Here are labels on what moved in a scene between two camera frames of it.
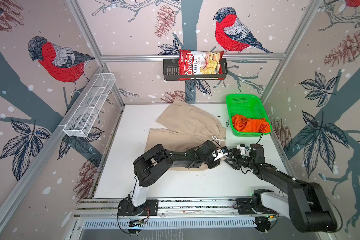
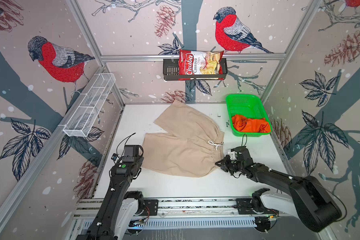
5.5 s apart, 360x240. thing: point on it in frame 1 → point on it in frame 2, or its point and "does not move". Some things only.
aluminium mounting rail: (104, 207) does not move
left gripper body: (209, 160) → (138, 163)
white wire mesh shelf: (80, 123) does not move
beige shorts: (193, 127) does not move
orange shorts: (241, 123) does not move
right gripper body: (251, 161) → (239, 166)
